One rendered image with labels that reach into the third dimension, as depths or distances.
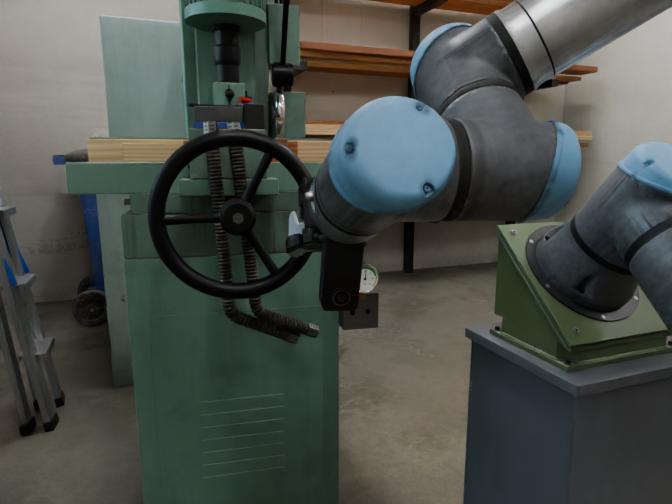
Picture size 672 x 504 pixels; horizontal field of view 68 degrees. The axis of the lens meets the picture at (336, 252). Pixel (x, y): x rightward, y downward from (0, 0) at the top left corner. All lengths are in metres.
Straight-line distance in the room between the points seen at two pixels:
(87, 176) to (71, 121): 2.48
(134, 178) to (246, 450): 0.63
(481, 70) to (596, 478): 0.76
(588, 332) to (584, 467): 0.23
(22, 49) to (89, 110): 0.46
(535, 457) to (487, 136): 0.73
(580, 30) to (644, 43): 3.98
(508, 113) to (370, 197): 0.16
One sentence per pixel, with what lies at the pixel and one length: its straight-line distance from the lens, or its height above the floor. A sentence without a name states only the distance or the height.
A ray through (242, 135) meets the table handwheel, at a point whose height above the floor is 0.94.
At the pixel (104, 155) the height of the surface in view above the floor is 0.91.
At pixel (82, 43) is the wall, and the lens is 3.58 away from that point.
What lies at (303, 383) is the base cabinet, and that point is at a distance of 1.15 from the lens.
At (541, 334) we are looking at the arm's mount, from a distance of 0.98.
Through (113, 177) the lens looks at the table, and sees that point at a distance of 1.05.
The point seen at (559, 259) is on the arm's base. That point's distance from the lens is 0.98.
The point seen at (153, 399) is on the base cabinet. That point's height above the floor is 0.41.
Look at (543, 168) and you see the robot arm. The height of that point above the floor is 0.90.
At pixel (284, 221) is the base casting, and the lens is 1.05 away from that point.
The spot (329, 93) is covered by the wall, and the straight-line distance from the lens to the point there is 3.76.
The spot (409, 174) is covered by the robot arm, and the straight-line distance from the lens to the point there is 0.38.
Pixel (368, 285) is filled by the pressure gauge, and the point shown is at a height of 0.65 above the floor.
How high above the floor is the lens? 0.91
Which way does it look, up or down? 11 degrees down
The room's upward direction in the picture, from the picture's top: straight up
